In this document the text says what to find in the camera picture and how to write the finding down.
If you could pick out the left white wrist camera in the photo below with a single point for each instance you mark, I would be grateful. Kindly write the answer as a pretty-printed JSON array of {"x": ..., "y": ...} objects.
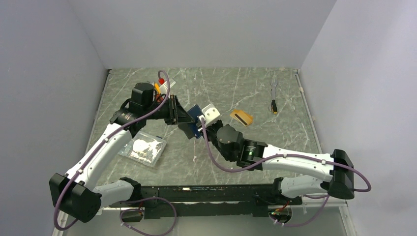
[{"x": 163, "y": 87}]

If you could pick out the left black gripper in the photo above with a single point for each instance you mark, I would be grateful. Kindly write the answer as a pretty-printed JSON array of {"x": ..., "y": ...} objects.
[{"x": 176, "y": 113}]

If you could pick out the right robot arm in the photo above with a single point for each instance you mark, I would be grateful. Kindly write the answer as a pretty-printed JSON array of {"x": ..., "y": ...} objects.
[{"x": 328, "y": 173}]

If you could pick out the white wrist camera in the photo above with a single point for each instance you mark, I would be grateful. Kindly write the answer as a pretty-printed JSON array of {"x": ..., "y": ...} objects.
[
  {"x": 163, "y": 87},
  {"x": 211, "y": 114}
]

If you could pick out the clear plastic screw box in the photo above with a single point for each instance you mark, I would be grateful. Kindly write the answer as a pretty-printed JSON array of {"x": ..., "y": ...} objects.
[{"x": 144, "y": 148}]

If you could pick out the aluminium frame rail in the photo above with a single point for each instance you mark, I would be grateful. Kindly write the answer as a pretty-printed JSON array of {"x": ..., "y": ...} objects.
[{"x": 83, "y": 203}]

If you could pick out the blue leather card holder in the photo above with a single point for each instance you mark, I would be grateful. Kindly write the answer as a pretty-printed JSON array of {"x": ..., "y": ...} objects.
[{"x": 195, "y": 112}]

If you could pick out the red adjustable wrench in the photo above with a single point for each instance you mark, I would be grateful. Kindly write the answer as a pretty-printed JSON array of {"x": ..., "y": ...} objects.
[{"x": 157, "y": 94}]

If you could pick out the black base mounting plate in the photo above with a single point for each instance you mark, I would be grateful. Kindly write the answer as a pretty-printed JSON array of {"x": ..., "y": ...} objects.
[{"x": 164, "y": 208}]

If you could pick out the grey wrench black handle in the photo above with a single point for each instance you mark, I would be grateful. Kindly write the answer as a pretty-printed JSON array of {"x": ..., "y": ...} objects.
[{"x": 273, "y": 84}]

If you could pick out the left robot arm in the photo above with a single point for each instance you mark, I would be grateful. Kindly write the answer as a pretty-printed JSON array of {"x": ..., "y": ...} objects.
[{"x": 123, "y": 126}]

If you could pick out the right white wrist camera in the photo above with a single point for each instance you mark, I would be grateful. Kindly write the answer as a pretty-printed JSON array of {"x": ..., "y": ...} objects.
[{"x": 211, "y": 114}]

